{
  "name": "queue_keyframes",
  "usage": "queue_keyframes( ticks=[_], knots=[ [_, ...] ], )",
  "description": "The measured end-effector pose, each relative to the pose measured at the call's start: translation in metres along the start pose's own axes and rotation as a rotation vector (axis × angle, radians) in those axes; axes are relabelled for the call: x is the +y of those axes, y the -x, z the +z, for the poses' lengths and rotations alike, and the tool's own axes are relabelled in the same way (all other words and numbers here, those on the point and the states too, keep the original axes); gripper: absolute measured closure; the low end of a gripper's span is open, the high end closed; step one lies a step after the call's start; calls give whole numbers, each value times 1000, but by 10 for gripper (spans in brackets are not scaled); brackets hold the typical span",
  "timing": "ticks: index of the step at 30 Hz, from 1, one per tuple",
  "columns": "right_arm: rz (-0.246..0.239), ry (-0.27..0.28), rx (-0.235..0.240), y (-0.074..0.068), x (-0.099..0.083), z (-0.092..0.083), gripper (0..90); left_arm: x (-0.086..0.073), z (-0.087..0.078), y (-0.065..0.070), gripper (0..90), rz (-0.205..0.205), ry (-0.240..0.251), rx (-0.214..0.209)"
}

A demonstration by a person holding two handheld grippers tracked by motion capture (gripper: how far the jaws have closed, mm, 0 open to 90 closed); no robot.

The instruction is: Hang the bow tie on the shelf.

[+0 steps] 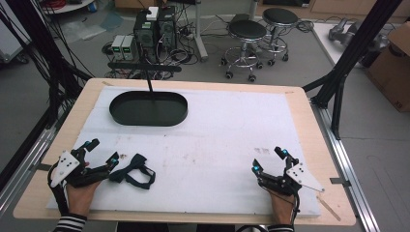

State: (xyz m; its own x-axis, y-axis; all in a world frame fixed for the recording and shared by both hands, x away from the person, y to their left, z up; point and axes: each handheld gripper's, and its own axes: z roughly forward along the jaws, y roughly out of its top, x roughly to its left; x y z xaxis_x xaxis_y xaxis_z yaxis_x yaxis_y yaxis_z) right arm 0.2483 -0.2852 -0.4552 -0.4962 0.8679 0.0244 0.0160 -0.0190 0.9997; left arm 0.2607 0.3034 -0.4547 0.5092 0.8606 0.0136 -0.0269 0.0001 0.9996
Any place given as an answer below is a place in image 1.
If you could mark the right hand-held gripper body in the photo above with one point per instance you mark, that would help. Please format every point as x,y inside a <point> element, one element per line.
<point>304,175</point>

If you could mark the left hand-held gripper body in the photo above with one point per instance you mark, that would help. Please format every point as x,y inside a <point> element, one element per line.
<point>66,166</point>

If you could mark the black oval tray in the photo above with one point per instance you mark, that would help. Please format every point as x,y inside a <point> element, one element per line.
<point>148,109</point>

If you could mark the person's left hand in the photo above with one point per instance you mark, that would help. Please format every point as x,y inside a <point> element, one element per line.
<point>80,198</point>

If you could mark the person's right hand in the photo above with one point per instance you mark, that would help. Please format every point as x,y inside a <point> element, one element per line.
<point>282,209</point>

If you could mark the grey tape piece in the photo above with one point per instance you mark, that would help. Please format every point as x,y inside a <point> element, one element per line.
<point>340,182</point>
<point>41,167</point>

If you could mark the thin wooden stick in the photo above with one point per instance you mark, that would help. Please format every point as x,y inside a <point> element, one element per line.
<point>328,208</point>

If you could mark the white foam mat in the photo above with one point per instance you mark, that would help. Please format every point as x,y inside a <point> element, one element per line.
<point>209,138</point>

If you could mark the black bar stand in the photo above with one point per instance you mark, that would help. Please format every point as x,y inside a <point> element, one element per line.
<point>145,67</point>

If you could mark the grey power supply unit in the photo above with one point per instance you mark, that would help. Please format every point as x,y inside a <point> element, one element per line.
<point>129,48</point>
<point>117,47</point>

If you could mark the black computer tower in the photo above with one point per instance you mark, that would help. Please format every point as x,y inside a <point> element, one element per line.
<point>154,32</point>

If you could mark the black round stool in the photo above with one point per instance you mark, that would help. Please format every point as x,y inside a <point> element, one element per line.
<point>246,30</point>
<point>279,16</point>

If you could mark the brown cardboard box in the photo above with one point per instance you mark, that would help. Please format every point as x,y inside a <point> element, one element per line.
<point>391,71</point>

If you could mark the white round table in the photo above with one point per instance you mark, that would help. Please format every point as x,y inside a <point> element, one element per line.
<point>69,5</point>

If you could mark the grey device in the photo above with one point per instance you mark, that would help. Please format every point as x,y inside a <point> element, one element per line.
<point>354,32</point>

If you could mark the grey table leg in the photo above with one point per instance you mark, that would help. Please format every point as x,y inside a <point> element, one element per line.
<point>200,35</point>

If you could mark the white box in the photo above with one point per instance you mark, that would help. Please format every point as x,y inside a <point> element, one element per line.
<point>152,13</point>

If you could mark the aluminium rail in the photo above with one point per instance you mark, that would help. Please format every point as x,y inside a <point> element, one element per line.
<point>24,167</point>
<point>348,161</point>

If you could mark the black metal frame strut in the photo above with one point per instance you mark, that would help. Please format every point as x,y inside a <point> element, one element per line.
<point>351,54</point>
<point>38,48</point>

